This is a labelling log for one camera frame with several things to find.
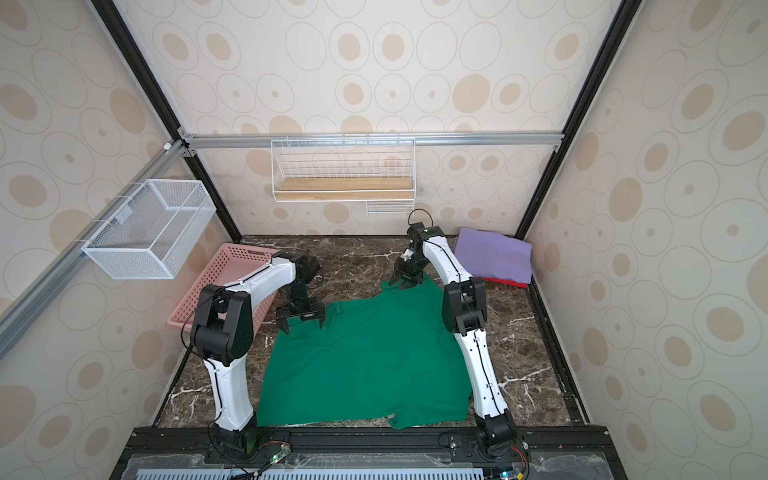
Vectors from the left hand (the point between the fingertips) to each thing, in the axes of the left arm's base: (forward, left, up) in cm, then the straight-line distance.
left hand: (314, 324), depth 90 cm
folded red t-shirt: (+18, -63, -2) cm, 66 cm away
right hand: (+15, -23, -1) cm, 27 cm away
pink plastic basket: (+26, +36, -4) cm, 44 cm away
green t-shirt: (-8, -24, -4) cm, 26 cm away
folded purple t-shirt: (+28, -60, +1) cm, 66 cm away
